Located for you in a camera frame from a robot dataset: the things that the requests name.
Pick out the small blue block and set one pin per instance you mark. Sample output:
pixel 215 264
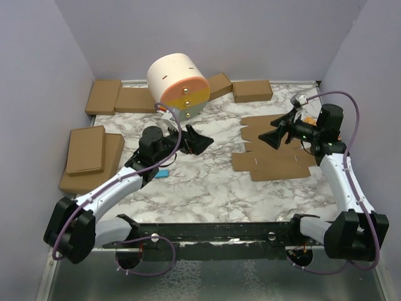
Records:
pixel 162 174

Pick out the cardboard box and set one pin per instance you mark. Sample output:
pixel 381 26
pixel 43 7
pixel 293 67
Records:
pixel 263 162
pixel 220 85
pixel 86 152
pixel 135 100
pixel 252 91
pixel 103 97
pixel 85 183

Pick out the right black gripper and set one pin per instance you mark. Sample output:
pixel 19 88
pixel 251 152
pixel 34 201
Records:
pixel 274 137

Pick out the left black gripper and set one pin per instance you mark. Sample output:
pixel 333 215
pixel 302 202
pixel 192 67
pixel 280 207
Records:
pixel 193 142

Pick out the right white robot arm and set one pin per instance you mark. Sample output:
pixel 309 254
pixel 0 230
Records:
pixel 358 231

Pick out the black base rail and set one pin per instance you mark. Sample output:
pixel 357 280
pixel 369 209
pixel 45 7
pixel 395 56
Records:
pixel 211 241

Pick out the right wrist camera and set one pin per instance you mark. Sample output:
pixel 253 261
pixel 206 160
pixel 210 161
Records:
pixel 298 101

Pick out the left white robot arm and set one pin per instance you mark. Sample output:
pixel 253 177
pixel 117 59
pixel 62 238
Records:
pixel 74 228

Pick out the round pastel drawer cabinet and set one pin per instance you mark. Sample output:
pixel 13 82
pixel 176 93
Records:
pixel 175 81

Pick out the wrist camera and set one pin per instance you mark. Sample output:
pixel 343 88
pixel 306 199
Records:
pixel 298 101
pixel 166 120

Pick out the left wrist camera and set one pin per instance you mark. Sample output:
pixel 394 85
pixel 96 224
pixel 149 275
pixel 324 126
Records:
pixel 166 120

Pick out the orange paperback book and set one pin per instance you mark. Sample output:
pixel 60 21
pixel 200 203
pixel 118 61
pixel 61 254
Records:
pixel 310 120

